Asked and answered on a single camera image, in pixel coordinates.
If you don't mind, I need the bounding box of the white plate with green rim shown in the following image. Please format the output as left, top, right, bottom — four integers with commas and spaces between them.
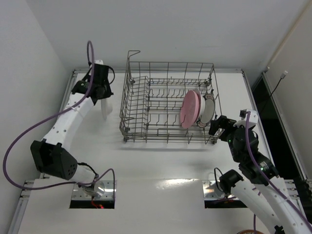
196, 94, 215, 128

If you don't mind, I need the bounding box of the white deep plate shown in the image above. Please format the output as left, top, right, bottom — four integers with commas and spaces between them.
194, 88, 205, 118

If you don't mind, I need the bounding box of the pink plate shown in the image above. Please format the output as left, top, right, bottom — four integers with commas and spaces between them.
180, 90, 199, 129

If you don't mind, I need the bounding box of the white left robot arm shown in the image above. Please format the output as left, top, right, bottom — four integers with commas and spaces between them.
30, 60, 113, 194

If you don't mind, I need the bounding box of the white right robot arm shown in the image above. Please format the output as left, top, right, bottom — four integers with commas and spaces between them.
209, 110, 312, 234

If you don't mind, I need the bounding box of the brown rimmed bowl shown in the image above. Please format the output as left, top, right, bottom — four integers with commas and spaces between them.
237, 229, 264, 234

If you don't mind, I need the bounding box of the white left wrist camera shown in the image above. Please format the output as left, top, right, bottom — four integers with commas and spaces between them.
95, 59, 104, 65

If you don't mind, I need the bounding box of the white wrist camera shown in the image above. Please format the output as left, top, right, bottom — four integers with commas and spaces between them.
234, 109, 258, 129
95, 59, 104, 65

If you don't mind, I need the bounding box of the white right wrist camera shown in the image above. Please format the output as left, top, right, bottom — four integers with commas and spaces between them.
234, 109, 258, 129

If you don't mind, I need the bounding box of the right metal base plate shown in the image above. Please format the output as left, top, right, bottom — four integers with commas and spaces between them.
202, 180, 238, 201

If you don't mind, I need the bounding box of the metal base plate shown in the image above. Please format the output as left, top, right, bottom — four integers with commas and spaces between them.
202, 180, 238, 201
71, 180, 116, 201

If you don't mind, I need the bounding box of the metal wire dish rack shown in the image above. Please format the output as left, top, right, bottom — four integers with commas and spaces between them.
119, 50, 223, 144

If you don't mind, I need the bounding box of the black cable with white plug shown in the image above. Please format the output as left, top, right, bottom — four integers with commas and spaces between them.
258, 71, 288, 115

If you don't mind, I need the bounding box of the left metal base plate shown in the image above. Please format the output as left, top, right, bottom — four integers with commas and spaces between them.
71, 180, 116, 201

